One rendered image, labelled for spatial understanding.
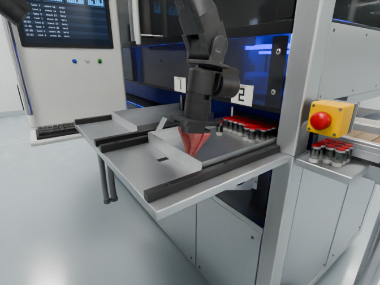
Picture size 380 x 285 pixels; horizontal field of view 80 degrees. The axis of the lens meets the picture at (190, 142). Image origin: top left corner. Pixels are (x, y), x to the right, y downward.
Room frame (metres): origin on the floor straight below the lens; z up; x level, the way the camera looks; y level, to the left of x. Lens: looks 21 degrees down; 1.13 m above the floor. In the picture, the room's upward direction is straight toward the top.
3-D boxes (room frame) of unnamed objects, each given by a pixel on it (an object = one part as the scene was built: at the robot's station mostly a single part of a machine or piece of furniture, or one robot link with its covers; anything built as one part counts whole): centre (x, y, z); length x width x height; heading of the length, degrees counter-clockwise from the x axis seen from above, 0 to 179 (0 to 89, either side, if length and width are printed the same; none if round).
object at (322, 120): (0.49, -0.29, 0.99); 0.04 x 0.04 x 0.04; 36
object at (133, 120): (0.92, 0.11, 0.90); 0.34 x 0.26 x 0.04; 126
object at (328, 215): (1.67, -0.07, 0.44); 2.06 x 1.00 x 0.88; 36
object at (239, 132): (0.71, -0.17, 0.90); 0.18 x 0.02 x 0.05; 36
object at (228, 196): (1.39, 0.35, 0.73); 1.98 x 0.01 x 0.25; 36
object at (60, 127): (1.05, 0.51, 0.82); 0.40 x 0.14 x 0.02; 124
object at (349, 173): (0.53, -0.37, 0.87); 0.14 x 0.13 x 0.02; 126
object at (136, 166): (0.74, 0.07, 0.87); 0.70 x 0.48 x 0.02; 36
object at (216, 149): (0.64, -0.09, 0.90); 0.34 x 0.26 x 0.04; 126
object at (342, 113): (0.51, -0.33, 0.99); 0.08 x 0.07 x 0.07; 126
